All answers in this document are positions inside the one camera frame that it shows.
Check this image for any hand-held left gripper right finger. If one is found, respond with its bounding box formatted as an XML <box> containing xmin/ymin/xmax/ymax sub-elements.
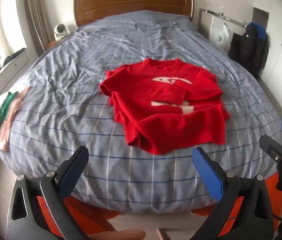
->
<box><xmin>192</xmin><ymin>147</ymin><xmax>274</xmax><ymax>240</ymax></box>

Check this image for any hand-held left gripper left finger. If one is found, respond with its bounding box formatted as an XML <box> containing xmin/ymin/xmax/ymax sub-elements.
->
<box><xmin>6</xmin><ymin>145</ymin><xmax>91</xmax><ymax>240</ymax></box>

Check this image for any red knit sweater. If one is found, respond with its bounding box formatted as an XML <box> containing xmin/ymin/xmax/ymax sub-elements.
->
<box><xmin>100</xmin><ymin>58</ymin><xmax>231</xmax><ymax>155</ymax></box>

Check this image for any stack of folded clothes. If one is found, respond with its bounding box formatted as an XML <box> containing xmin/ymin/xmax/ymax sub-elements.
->
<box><xmin>0</xmin><ymin>86</ymin><xmax>32</xmax><ymax>152</ymax></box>

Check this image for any dark clothes pile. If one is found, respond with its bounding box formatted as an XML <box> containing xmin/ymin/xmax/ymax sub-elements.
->
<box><xmin>3</xmin><ymin>48</ymin><xmax>26</xmax><ymax>66</ymax></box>

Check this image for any person's orange clothing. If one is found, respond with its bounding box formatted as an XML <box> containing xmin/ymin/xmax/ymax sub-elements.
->
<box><xmin>35</xmin><ymin>172</ymin><xmax>280</xmax><ymax>240</ymax></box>

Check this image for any white wardrobe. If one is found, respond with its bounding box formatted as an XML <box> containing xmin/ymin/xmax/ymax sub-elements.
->
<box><xmin>252</xmin><ymin>5</ymin><xmax>282</xmax><ymax>120</ymax></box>

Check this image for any bed with grey checked cover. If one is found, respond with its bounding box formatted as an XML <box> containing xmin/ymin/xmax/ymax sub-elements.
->
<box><xmin>0</xmin><ymin>10</ymin><xmax>282</xmax><ymax>214</ymax></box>

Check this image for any black jacket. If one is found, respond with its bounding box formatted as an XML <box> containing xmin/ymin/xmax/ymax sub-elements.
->
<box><xmin>228</xmin><ymin>27</ymin><xmax>269</xmax><ymax>78</ymax></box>

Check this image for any blue jacket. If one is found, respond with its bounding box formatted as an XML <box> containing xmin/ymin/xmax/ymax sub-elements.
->
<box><xmin>246</xmin><ymin>22</ymin><xmax>268</xmax><ymax>41</ymax></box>

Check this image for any white plastic bag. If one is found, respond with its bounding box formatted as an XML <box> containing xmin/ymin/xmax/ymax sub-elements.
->
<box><xmin>216</xmin><ymin>23</ymin><xmax>231</xmax><ymax>50</ymax></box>

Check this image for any white dresser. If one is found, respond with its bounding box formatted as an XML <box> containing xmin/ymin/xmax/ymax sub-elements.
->
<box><xmin>198</xmin><ymin>8</ymin><xmax>247</xmax><ymax>48</ymax></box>

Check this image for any wooden nightstand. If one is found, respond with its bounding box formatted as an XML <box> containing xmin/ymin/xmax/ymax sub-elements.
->
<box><xmin>47</xmin><ymin>36</ymin><xmax>69</xmax><ymax>51</ymax></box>

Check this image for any small white fan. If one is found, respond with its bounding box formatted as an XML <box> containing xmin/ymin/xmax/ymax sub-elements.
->
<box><xmin>54</xmin><ymin>24</ymin><xmax>69</xmax><ymax>40</ymax></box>

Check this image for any beige curtain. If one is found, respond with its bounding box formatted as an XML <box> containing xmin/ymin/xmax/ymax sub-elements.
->
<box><xmin>22</xmin><ymin>0</ymin><xmax>54</xmax><ymax>53</ymax></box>

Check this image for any brown wooden headboard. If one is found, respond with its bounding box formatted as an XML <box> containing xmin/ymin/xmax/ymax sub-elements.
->
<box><xmin>73</xmin><ymin>0</ymin><xmax>194</xmax><ymax>28</ymax></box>

